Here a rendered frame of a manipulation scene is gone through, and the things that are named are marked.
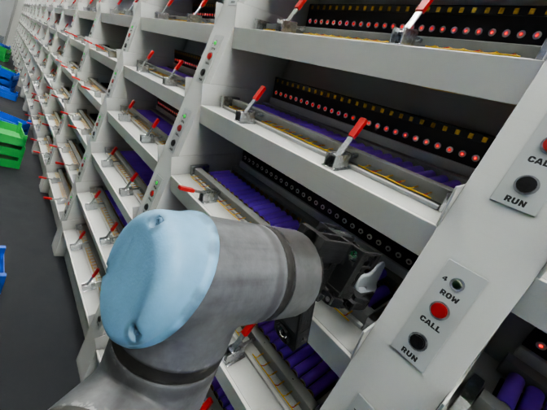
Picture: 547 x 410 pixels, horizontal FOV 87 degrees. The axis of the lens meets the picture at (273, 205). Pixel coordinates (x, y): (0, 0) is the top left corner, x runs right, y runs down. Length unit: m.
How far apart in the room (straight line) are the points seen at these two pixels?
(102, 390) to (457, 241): 0.35
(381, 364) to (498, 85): 0.35
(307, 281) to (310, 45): 0.44
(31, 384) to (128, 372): 0.97
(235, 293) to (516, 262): 0.28
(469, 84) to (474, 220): 0.17
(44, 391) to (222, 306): 1.01
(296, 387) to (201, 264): 0.42
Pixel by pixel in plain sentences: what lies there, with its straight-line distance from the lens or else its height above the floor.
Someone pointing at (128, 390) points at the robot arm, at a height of 0.74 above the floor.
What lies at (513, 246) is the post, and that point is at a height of 0.94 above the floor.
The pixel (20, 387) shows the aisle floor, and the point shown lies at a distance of 1.20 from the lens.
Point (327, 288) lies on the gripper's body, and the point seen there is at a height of 0.80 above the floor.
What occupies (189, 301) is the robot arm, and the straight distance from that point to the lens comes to 0.19.
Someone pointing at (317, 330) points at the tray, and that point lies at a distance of 0.45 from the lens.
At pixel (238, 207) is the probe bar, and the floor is 0.77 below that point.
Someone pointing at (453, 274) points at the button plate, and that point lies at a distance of 0.37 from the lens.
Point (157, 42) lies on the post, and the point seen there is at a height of 1.07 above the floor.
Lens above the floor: 0.93
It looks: 11 degrees down
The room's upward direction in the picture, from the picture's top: 27 degrees clockwise
